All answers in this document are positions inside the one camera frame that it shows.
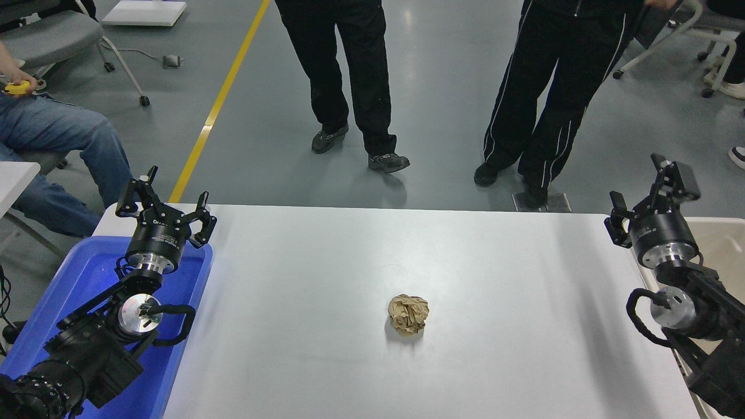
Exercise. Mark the crumpled tan paper ball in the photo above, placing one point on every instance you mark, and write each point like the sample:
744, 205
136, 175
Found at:
407, 315

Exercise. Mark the person's left forearm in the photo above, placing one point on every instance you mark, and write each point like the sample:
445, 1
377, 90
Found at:
6, 58

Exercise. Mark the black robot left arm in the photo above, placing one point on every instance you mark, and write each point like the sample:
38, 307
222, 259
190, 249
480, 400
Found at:
87, 355

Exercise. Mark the black round floor object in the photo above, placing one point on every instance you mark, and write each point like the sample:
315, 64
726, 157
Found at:
13, 333

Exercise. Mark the blue plastic tray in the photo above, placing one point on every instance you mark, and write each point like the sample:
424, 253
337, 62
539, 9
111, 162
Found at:
87, 273

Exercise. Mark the metal floor plate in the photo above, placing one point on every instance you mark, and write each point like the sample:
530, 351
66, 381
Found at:
559, 202

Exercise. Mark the white side table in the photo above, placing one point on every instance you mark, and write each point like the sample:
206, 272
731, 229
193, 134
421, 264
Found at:
14, 177

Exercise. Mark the white flat board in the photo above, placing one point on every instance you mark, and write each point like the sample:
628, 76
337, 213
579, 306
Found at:
144, 11

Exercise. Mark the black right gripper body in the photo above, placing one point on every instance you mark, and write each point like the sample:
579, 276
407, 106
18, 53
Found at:
663, 233

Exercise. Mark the large pale dustbin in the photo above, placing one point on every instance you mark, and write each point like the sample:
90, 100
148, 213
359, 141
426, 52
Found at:
722, 244

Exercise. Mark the small grey floor device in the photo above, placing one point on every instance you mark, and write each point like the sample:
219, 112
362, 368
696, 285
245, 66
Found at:
173, 60

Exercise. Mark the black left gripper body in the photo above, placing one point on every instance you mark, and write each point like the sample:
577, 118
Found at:
158, 240

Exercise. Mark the person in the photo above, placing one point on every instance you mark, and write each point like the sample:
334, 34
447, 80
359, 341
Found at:
553, 87
736, 64
64, 134
343, 52

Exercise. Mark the small yellow object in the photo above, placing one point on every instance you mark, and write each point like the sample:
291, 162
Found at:
17, 88

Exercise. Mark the person's left hand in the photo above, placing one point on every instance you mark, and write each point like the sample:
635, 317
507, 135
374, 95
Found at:
23, 77

